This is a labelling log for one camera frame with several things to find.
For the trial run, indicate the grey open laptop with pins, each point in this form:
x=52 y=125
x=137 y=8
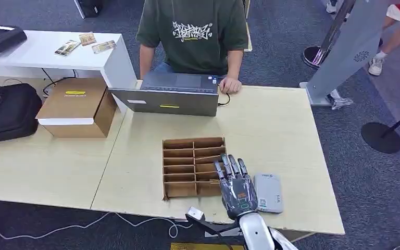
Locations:
x=174 y=100

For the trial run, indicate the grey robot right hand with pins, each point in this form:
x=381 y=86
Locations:
x=239 y=196

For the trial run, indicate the small black case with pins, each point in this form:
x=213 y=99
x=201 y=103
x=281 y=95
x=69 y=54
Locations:
x=1 y=38

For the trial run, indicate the person's left hand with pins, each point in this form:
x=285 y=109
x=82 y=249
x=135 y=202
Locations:
x=230 y=85

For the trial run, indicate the grey card reader device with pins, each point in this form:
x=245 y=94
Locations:
x=269 y=193

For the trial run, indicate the white side table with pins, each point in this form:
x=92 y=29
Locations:
x=38 y=51

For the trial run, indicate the person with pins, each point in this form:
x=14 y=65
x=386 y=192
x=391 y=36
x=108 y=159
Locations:
x=389 y=41
x=193 y=34
x=331 y=6

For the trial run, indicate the chrome stanchion post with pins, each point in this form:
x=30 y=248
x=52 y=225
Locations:
x=324 y=41

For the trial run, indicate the brown cardboard box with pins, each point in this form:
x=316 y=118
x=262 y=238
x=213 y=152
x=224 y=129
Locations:
x=74 y=101

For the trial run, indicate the black stanchion with round base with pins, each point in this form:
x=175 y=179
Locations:
x=381 y=138

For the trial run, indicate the printed card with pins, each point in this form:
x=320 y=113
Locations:
x=67 y=48
x=87 y=39
x=103 y=47

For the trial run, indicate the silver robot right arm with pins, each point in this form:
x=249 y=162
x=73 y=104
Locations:
x=255 y=233

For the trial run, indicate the large black bag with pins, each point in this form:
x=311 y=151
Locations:
x=8 y=112

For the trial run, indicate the wooden card box with slots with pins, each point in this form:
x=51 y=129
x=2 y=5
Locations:
x=186 y=169

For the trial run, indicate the crumpled clear plastic wrap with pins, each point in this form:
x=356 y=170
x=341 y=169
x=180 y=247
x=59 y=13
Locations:
x=340 y=101

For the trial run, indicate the black box with white edge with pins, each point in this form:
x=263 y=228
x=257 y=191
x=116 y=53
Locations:
x=89 y=7

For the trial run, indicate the grey metal kiosk stand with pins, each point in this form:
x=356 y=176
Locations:
x=345 y=51

